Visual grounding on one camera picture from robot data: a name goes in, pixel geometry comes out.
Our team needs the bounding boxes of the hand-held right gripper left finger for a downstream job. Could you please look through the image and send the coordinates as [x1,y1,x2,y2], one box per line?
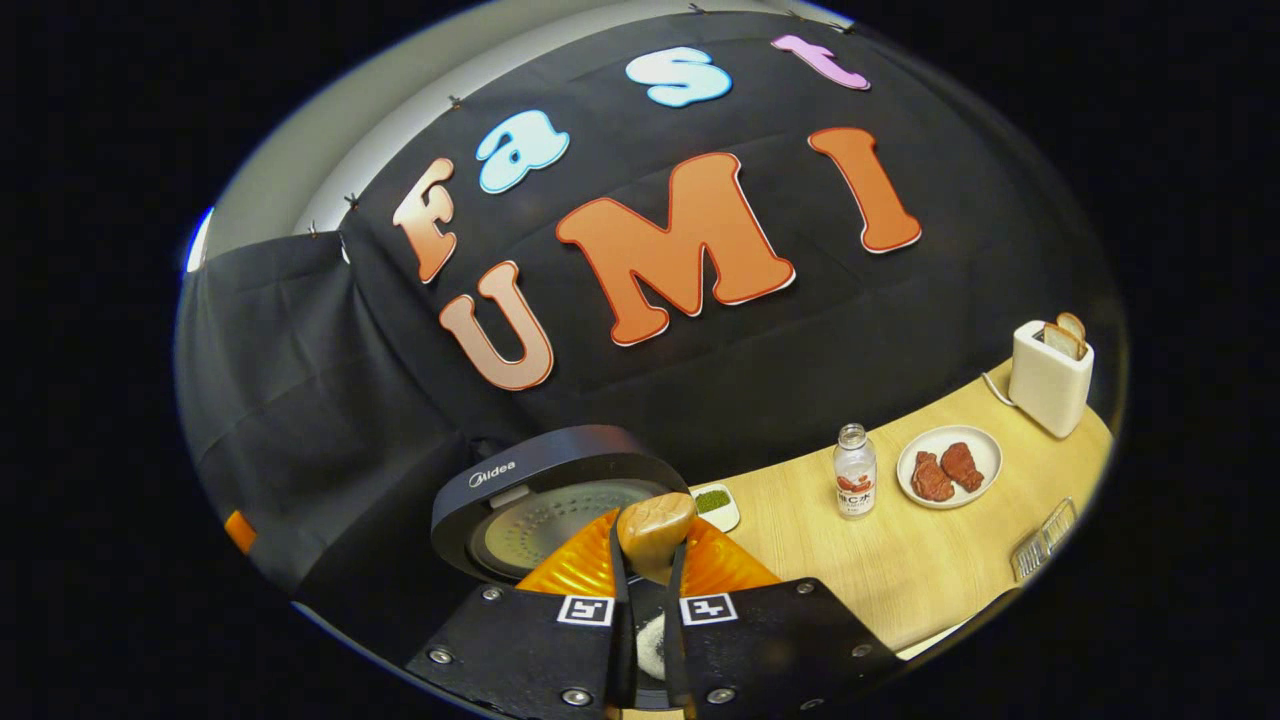
[403,508,638,720]

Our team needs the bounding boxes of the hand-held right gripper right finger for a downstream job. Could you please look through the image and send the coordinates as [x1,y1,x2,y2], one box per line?
[660,515,903,720]

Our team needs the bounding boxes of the white rice grains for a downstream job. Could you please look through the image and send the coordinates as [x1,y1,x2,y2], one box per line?
[637,612,667,683]

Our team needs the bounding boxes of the wooden spoon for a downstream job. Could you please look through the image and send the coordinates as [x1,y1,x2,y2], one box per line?
[615,491,698,587]

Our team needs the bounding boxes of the black and beige rice cooker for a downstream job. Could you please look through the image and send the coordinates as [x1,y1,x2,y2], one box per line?
[430,425,693,701]

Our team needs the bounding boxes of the clear square chopstick holder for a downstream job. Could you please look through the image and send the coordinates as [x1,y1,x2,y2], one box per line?
[1010,497,1079,583]

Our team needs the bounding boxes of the small white divided dish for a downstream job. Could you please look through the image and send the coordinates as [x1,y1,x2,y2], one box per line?
[690,484,742,534]

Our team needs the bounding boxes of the clear drink bottle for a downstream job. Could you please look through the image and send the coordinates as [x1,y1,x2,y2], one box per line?
[833,422,878,520]

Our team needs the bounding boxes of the red meat piece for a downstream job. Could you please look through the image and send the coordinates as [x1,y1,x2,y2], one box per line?
[940,441,985,493]
[910,450,956,503]

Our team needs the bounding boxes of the black backdrop cloth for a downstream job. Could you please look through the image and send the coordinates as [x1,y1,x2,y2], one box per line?
[175,10,1126,641]

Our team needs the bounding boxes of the round white plate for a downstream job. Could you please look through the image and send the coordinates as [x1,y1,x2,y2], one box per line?
[897,425,1003,511]

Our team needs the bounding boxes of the white toaster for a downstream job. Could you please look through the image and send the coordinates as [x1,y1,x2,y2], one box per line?
[982,318,1096,439]

